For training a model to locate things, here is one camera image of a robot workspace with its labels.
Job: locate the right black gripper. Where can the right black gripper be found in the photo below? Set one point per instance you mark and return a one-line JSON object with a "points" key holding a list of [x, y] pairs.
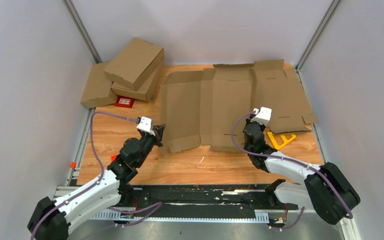
{"points": [[262, 127]]}

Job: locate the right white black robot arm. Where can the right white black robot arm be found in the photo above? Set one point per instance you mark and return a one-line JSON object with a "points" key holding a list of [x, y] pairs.
{"points": [[323, 188]]}

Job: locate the left aluminium corner post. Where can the left aluminium corner post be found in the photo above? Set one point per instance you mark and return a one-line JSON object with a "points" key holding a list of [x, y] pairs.
{"points": [[72, 11]]}

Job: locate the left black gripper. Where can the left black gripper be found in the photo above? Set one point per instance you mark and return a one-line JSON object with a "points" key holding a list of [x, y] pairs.
{"points": [[159, 128]]}

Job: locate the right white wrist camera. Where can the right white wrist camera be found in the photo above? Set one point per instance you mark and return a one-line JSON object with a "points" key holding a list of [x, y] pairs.
{"points": [[262, 114]]}

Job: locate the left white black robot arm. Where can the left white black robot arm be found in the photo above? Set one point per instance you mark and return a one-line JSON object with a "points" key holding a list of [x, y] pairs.
{"points": [[56, 219]]}

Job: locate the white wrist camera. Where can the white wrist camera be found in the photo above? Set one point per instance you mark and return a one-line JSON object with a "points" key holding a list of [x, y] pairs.
{"points": [[145, 124], [262, 114]]}

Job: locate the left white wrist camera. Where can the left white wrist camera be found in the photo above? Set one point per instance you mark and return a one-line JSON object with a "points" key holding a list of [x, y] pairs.
{"points": [[145, 124]]}

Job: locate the flat-lying folded cardboard box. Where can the flat-lying folded cardboard box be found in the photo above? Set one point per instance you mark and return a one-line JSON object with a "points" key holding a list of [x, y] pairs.
{"points": [[98, 89]]}

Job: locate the aluminium corner post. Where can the aluminium corner post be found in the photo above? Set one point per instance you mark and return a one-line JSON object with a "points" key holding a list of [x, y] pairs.
{"points": [[72, 11], [329, 14]]}

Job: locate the right aluminium corner post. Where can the right aluminium corner post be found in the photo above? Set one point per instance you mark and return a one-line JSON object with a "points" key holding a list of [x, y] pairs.
{"points": [[329, 14]]}

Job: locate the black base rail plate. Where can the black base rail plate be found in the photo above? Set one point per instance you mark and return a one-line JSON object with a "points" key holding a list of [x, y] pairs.
{"points": [[205, 202]]}

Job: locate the flat cardboard sheet stack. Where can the flat cardboard sheet stack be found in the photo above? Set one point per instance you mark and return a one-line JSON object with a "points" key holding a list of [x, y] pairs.
{"points": [[279, 89]]}

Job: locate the yellow plastic triangle piece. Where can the yellow plastic triangle piece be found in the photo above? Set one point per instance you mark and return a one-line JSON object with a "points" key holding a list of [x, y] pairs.
{"points": [[279, 141]]}

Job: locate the red plastic tray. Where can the red plastic tray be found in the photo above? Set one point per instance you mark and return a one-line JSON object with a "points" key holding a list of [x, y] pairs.
{"points": [[124, 102]]}

